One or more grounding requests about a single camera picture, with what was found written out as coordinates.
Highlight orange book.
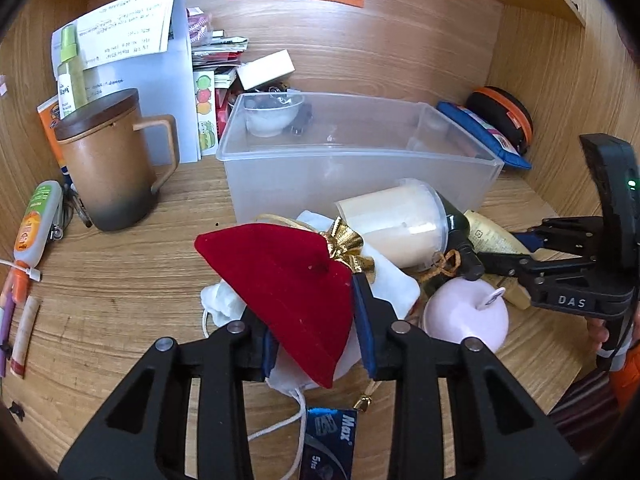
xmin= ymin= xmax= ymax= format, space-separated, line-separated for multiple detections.
xmin=37 ymin=96 xmax=72 ymax=185

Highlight right human hand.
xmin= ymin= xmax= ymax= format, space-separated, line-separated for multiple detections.
xmin=586 ymin=314 xmax=640 ymax=351

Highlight white ceramic bowl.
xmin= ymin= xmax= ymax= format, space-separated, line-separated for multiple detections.
xmin=242 ymin=92 xmax=305 ymax=138

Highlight beige lip balm stick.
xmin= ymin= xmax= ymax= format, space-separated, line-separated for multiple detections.
xmin=10 ymin=296 xmax=41 ymax=378

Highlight green orange glue tube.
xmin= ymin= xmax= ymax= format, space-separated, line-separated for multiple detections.
xmin=13 ymin=180 xmax=63 ymax=268

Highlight clear plastic storage bin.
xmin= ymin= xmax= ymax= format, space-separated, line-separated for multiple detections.
xmin=217 ymin=91 xmax=503 ymax=223

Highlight dark green pump bottle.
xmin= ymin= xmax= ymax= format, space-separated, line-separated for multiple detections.
xmin=437 ymin=193 xmax=485 ymax=281

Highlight brown ceramic mug with lid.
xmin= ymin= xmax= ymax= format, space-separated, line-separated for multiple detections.
xmin=54 ymin=88 xmax=180 ymax=232

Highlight white paper file holder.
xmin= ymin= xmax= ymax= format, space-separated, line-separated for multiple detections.
xmin=51 ymin=0 xmax=201 ymax=162

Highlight red velvet pouch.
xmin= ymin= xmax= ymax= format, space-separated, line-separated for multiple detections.
xmin=194 ymin=222 xmax=352 ymax=389

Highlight orange marker pen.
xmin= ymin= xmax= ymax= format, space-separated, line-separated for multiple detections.
xmin=11 ymin=260 xmax=29 ymax=304

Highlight small white box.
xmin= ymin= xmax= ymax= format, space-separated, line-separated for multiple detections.
xmin=236 ymin=49 xmax=295 ymax=90

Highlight yellow sunscreen tube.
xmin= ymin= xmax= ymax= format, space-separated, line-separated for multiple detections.
xmin=464 ymin=210 xmax=530 ymax=310

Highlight fruit pattern carton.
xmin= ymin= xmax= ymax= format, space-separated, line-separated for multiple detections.
xmin=193 ymin=70 xmax=218 ymax=156

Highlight stack of small packets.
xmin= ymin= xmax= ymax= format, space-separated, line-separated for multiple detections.
xmin=186 ymin=8 xmax=250 ymax=89

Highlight white charging cable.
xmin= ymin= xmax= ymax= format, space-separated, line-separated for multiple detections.
xmin=0 ymin=258 xmax=44 ymax=283

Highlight black orange zip case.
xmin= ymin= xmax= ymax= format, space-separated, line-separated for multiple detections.
xmin=465 ymin=86 xmax=534 ymax=155

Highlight green spray bottle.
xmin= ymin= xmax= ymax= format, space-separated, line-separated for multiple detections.
xmin=58 ymin=24 xmax=88 ymax=119

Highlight blue pencil pouch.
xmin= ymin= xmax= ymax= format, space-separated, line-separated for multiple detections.
xmin=436 ymin=101 xmax=532 ymax=170

